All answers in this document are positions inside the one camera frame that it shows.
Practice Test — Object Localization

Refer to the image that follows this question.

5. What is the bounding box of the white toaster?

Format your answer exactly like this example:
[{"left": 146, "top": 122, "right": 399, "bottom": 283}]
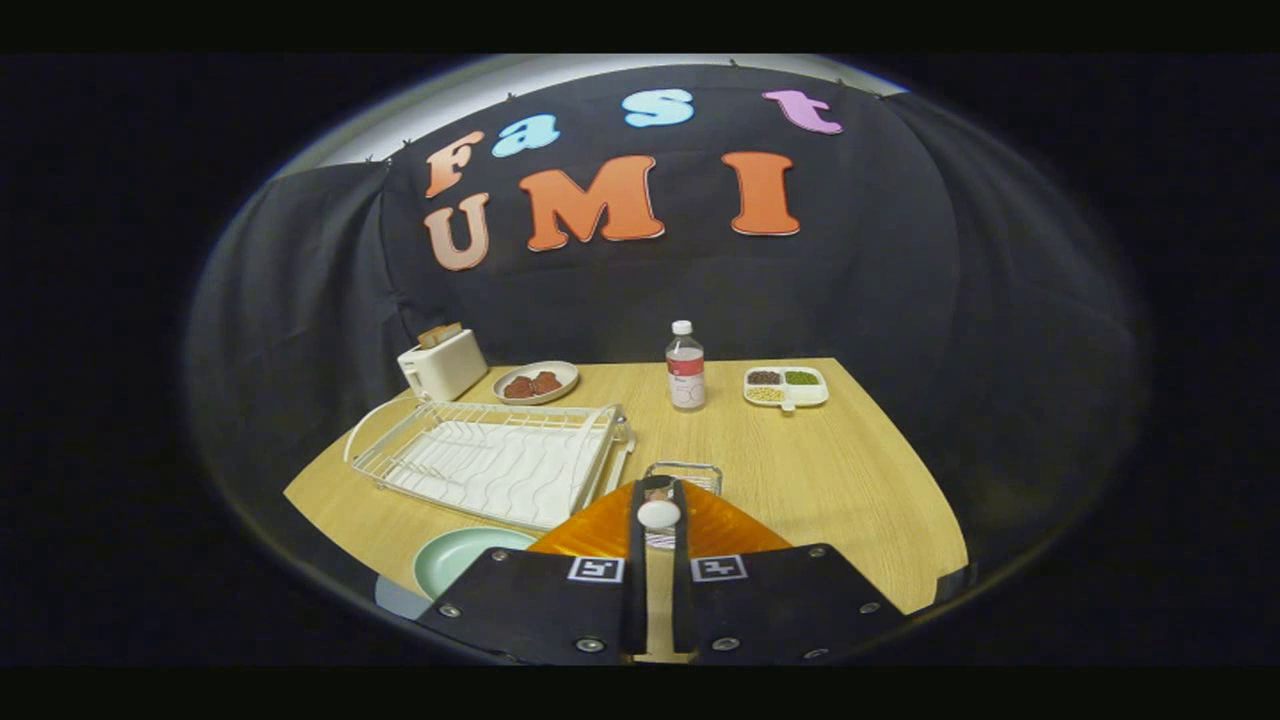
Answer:
[{"left": 397, "top": 329, "right": 490, "bottom": 403}]

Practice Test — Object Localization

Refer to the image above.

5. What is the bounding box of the small metal wire basket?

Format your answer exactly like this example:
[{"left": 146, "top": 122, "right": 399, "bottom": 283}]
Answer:
[{"left": 641, "top": 461, "right": 723, "bottom": 498}]

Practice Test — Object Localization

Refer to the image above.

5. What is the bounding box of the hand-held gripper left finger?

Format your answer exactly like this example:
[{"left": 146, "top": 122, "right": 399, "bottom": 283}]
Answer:
[{"left": 415, "top": 478, "right": 649, "bottom": 666}]

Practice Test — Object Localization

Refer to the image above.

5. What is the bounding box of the white wire dish rack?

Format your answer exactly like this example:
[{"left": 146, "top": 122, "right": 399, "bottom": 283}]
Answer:
[{"left": 344, "top": 395, "right": 638, "bottom": 532}]

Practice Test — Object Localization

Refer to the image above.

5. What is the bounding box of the pale green plate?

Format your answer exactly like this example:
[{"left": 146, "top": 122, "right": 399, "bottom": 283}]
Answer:
[{"left": 413, "top": 527, "right": 541, "bottom": 601}]

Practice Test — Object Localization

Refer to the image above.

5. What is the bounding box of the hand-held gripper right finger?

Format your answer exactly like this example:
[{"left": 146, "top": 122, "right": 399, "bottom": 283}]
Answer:
[{"left": 672, "top": 478, "right": 906, "bottom": 666}]

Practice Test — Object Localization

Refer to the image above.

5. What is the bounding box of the white divided condiment dish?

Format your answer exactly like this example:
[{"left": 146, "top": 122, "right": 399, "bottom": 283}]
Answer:
[{"left": 742, "top": 366, "right": 830, "bottom": 414}]

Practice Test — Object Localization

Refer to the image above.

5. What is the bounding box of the beige plate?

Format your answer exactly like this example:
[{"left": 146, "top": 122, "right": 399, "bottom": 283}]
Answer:
[{"left": 493, "top": 360, "right": 580, "bottom": 406}]

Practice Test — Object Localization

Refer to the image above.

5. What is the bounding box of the clear bottle red label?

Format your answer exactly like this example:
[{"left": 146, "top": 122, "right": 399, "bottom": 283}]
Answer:
[{"left": 665, "top": 320, "right": 707, "bottom": 412}]

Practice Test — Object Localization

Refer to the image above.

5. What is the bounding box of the white spoon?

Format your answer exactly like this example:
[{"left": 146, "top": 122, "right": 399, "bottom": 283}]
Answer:
[{"left": 636, "top": 498, "right": 683, "bottom": 551}]

